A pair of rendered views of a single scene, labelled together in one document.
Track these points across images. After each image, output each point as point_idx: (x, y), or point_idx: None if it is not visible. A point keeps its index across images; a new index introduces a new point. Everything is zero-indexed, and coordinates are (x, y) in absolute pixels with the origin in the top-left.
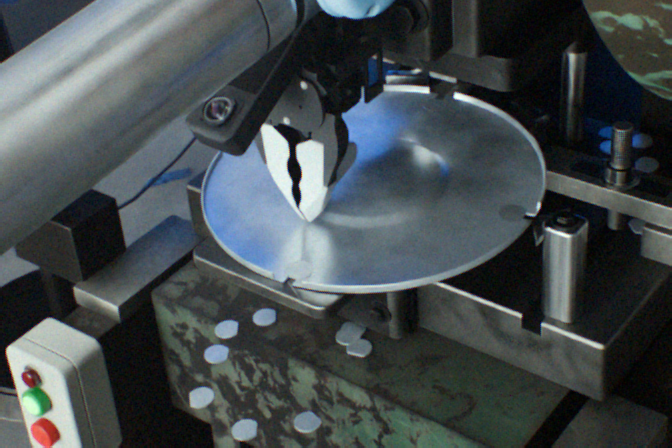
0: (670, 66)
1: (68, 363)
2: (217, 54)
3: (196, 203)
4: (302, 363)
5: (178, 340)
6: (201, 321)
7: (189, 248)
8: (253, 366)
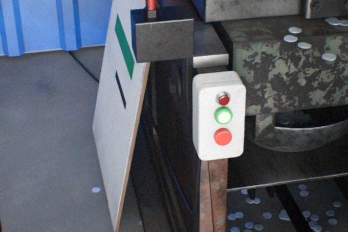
0: None
1: (240, 81)
2: None
3: (212, 0)
4: (335, 35)
5: (247, 67)
6: (269, 44)
7: (213, 28)
8: (300, 56)
